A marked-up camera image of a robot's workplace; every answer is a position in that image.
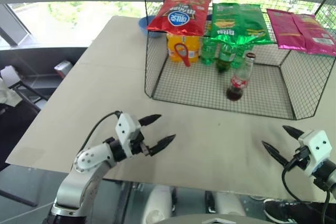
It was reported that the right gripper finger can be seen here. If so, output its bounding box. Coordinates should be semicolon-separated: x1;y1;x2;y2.
261;141;288;168
282;125;306;141

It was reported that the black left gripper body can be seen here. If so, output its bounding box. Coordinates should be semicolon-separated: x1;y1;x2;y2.
130;127;154;157

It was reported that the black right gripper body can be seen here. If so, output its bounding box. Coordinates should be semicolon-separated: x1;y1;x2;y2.
287;145;312;171

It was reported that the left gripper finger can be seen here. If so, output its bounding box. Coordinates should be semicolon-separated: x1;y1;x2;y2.
149;134;176;156
138;114;162;128

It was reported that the small red object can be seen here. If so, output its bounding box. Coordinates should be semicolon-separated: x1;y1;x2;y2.
174;42;193;67

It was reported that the glass cola bottle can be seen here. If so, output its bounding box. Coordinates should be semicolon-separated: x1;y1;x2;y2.
226;52;257;102

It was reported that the orange soda bottle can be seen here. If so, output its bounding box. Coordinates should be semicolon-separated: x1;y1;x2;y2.
167;34;186;63
183;35;201;63

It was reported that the green soda bottle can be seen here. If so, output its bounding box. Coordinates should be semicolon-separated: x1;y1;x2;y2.
215;42;236;74
232;45;248;69
201;37;218;66

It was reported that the black sneaker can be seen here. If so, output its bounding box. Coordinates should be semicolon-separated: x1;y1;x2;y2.
262;198;324;224

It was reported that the white rounded robot leg cover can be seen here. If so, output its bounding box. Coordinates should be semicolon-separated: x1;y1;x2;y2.
213;191;247;219
144;185;174;222

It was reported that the blue bowl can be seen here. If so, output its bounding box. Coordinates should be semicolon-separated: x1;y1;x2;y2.
138;15;165;39

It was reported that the pink chip bag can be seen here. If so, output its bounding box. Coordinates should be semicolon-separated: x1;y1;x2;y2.
266;8;336;57

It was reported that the red chip bag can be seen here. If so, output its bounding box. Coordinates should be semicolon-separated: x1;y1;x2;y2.
146;0;212;37

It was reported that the black metal chair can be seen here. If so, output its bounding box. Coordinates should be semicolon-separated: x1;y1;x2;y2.
0;73;50;113

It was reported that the green chip bag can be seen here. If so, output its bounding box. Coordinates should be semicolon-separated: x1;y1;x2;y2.
209;2;274;48

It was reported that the white crumpled cloth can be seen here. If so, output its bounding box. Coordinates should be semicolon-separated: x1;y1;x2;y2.
0;79;24;107

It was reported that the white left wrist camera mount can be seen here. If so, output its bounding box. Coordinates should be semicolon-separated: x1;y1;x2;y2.
114;113;142;158

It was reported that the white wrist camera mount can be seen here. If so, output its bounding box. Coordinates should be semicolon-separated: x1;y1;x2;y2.
298;129;330;177
114;113;142;158

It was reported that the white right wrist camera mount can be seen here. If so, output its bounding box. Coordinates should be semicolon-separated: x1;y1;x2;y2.
298;129;330;177

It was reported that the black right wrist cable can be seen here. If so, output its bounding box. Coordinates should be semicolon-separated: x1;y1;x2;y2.
281;155;332;224

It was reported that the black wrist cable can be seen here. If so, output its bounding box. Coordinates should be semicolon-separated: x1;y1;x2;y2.
78;110;123;154
281;155;332;224

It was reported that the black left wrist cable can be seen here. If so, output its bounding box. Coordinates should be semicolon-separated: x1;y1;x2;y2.
78;110;123;154

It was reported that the black wire mesh rack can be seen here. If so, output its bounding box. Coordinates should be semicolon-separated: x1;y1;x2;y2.
141;0;336;121

